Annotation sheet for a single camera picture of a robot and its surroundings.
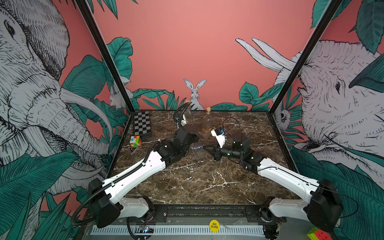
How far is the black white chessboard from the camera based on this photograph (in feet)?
3.46

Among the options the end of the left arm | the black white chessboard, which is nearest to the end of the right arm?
the end of the left arm

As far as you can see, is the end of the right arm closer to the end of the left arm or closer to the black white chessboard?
the end of the left arm
